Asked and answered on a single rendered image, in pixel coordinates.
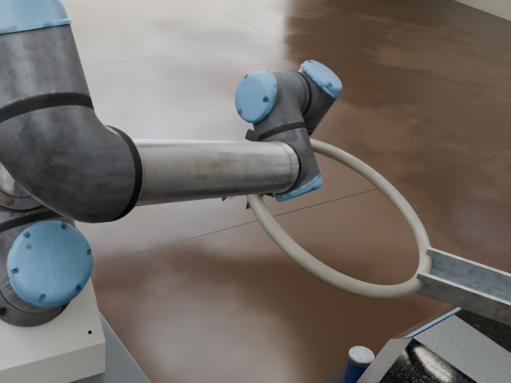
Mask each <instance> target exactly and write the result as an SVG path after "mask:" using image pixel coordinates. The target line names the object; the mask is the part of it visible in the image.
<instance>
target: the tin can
mask: <svg viewBox="0 0 511 383"><path fill-rule="evenodd" d="M373 360H374V355H373V352H372V351H371V350H369V349H368V348H366V347H362V346H356V347H352V348H351V349H350V350H349V354H348V360H347V364H346V368H345V371H344V380H345V381H346V382H347V383H356V382H357V381H358V380H359V378H360V377H361V376H362V374H363V373H364V372H365V371H366V369H367V368H368V367H369V365H370V364H371V362H372V361H373Z"/></svg>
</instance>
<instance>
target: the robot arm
mask: <svg viewBox="0 0 511 383"><path fill-rule="evenodd" d="M70 24H71V19H69V18H68V15H67V12H66V10H65V6H64V5H63V3H62V2H61V1H60V0H0V319H1V320H3V321H4V322H6V323H9V324H12V325H15V326H18V327H34V326H38V325H42V324H45V323H47V322H49V321H51V320H53V319H54V318H56V317H58V316H59V315H60V314H61V313H62V312H63V311H64V310H65V309H66V308H67V306H68V304H69V303H70V301H71V300H73V299H74V298H75V297H76V296H77V295H78V294H79V293H80V292H81V291H82V290H83V288H84V287H85V285H86V283H87V282H88V280H89V278H90V275H91V271H92V267H93V255H92V251H91V248H90V245H89V243H88V241H87V239H86V238H85V237H84V235H83V234H82V233H81V232H80V231H79V230H78V229H76V226H75V222H74V220H76V221H80V222H83V223H106V222H113V221H116V220H119V219H122V218H123V217H125V216H126V215H128V214H129V213H130V212H131V211H132V210H133V208H134V207H137V206H145V205H152V204H166V203H174V202H182V201H196V200H204V199H212V198H222V201H224V200H225V199H226V198H227V197H228V198H229V199H231V198H233V196H241V195H255V194H261V196H262V199H263V197H264V196H265V195H268V196H271V197H272V198H273V197H275V199H276V201H278V202H282V201H286V200H288V199H291V198H295V197H297V196H300V195H303V194H306V193H308V192H311V191H314V190H316V189H318V188H321V186H322V177H321V170H320V169H319V167H318V164H317V162H316V158H315V154H314V152H313V148H312V145H311V143H310V140H309V137H310V136H312V135H313V132H314V131H315V129H316V127H317V126H318V125H319V123H320V122H321V121H322V119H323V117H324V116H325V114H326V113H327V112H328V110H329V109H330V108H331V106H332V104H333V103H334V102H335V101H336V100H337V99H338V95H339V94H340V92H341V91H342V84H341V81H340V80H339V78H338V77H337V76H336V75H335V73H334V72H333V71H331V70H330V69H329V68H327V67H326V66H324V65H323V64H321V63H319V62H316V61H313V60H307V61H305V62H304V63H303V64H302V65H301V68H300V70H299V71H269V70H261V71H254V72H250V73H248V74H247V75H245V76H244V77H243V78H242V79H241V81H240V82H239V83H238V86H237V88H236V93H235V106H236V110H237V112H238V114H239V115H240V117H241V118H242V119H243V120H245V121H246V122H248V123H252V124H253V128H254V130H253V129H251V128H249V129H248V130H247V133H246V136H245V139H247V140H249V141H197V140H167V139H137V138H131V137H130V136H129V135H128V134H127V133H125V132H124V131H123V130H122V129H120V128H117V127H115V126H111V125H104V124H103V123H102V122H101V121H100V120H99V119H98V117H97V115H96V113H95V111H94V106H93V103H92V99H91V96H90V91H89V89H88V85H87V81H86V78H85V75H84V70H83V68H82V64H81V60H80V56H79V54H78V49H77V46H76V43H75V38H74V35H73V33H72V29H71V25H70Z"/></svg>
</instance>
